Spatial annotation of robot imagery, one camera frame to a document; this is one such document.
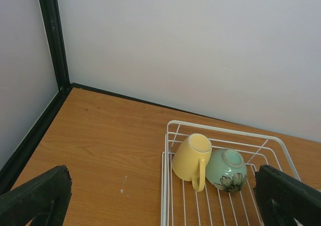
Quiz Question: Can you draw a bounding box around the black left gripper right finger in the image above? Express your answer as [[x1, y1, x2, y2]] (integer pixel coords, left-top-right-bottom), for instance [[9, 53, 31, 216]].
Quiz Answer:
[[254, 165, 320, 225]]

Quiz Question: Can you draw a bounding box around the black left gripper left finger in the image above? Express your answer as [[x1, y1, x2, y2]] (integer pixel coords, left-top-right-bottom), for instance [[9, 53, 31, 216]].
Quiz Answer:
[[1, 165, 72, 225]]

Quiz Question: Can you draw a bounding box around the pale green ceramic bowl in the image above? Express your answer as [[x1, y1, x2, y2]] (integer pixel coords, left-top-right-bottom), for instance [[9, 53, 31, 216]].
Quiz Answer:
[[206, 149, 247, 193]]

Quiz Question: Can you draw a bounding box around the white wire dish rack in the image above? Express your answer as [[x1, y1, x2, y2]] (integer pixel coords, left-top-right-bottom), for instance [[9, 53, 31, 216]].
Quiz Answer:
[[160, 120, 299, 225]]

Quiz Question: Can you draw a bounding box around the yellow ceramic mug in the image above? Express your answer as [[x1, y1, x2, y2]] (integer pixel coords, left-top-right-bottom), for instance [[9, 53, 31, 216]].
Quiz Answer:
[[172, 133, 212, 192]]

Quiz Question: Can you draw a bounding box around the black aluminium frame rail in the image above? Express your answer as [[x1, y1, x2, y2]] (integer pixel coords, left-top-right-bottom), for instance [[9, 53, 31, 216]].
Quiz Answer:
[[1, 85, 73, 195]]

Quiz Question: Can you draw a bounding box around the black left corner post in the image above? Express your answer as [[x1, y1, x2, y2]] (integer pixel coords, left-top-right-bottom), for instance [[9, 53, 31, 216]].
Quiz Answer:
[[39, 0, 71, 92]]

